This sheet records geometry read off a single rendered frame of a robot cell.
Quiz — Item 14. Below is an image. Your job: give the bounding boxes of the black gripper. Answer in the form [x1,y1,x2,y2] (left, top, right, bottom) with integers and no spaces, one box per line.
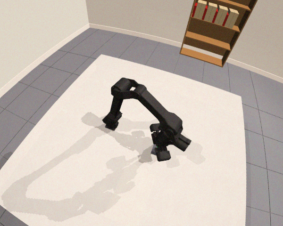
[150,123,171,161]

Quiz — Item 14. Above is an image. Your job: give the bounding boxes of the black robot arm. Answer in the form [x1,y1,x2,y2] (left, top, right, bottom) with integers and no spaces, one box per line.
[102,77,191,152]

